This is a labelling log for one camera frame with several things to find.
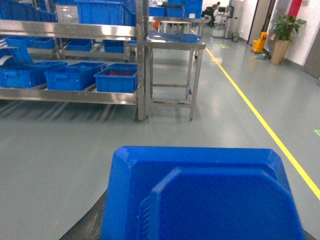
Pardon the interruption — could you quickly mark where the blue plastic part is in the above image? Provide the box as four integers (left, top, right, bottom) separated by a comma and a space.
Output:
100, 146, 305, 240

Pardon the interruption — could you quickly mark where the blue bin with red parts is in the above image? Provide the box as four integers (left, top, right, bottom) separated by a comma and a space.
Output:
94, 63, 138, 94

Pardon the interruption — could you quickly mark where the steel roller shelf rack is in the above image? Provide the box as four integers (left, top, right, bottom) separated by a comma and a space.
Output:
0, 0, 150, 121

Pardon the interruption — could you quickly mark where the stainless steel side table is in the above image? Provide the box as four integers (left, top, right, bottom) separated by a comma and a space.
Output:
144, 32, 206, 121

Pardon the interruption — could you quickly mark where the empty blue bin middle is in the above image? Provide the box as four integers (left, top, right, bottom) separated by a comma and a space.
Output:
44, 62, 108, 91

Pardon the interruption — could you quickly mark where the seated person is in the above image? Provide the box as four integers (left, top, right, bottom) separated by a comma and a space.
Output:
201, 1, 221, 27

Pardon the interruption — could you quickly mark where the yellow mop bucket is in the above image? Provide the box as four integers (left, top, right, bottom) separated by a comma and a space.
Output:
252, 32, 268, 54

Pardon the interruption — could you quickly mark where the blue bin left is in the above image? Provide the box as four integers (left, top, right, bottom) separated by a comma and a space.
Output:
0, 61, 68, 89

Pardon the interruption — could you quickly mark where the potted plant tan pot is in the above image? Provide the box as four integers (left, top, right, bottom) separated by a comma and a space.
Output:
270, 15, 307, 65

